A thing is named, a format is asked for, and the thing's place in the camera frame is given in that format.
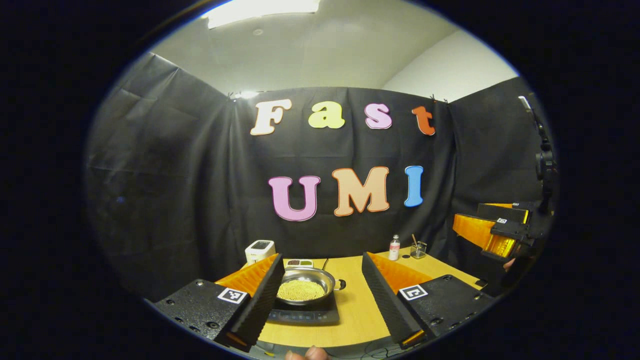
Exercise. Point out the small bottle with pink label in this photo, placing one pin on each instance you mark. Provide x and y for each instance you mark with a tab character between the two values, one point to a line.
394	252

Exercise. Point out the ribbed glass cup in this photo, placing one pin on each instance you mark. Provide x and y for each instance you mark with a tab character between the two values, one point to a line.
419	251

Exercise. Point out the white toaster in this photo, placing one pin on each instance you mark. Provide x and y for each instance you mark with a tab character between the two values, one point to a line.
257	252

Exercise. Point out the black clamp bracket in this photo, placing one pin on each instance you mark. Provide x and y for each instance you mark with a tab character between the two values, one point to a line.
481	283

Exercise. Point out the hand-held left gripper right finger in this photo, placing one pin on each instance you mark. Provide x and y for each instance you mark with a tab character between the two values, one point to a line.
385	305

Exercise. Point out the rectangular ceiling light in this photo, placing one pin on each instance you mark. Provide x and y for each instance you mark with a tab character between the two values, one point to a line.
260	11

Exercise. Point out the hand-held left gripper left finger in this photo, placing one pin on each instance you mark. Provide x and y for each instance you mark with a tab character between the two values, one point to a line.
262	305

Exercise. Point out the white divided dish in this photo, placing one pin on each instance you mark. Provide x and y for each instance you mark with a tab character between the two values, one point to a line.
299	265

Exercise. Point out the black induction cooktop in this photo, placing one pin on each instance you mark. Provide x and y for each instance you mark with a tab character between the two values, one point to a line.
305	316

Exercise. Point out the pile of yellow soybeans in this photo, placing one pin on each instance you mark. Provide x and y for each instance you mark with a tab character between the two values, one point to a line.
300	291

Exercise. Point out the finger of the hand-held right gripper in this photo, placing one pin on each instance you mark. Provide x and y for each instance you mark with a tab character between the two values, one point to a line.
512	232
500	212

